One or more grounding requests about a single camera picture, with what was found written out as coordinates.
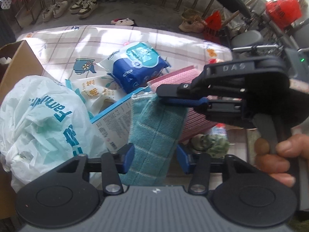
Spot teal checked microfiber cloth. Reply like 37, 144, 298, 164
120, 94, 188, 186

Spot person's right hand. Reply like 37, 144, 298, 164
254, 134, 309, 188

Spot green camouflage plush toy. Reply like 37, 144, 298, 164
190, 134, 230, 158

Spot blue white tissue box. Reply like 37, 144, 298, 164
91, 86, 151, 154

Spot pink striped cloth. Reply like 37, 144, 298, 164
147, 66, 217, 142

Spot grey stroller seat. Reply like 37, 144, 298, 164
231, 30, 264, 49

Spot small red bag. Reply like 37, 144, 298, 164
203, 10, 222, 44

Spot white yellow snack packet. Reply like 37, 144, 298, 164
65, 75, 127, 118

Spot beige pink sneakers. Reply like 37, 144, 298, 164
179, 9, 205, 33

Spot white black plush slipper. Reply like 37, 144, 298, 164
110, 18, 137, 27

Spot white teal plastic shopping bag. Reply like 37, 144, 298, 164
1, 75, 108, 192

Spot red plastic bag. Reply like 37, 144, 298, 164
265, 0, 302, 30

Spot brown white sneaker right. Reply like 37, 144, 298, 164
77, 0, 98, 19

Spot brown white sneaker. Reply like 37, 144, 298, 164
69, 0, 88, 14
77, 0, 98, 19

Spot brown white sneaker left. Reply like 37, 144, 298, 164
69, 0, 88, 14

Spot brown cardboard box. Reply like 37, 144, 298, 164
0, 40, 44, 219

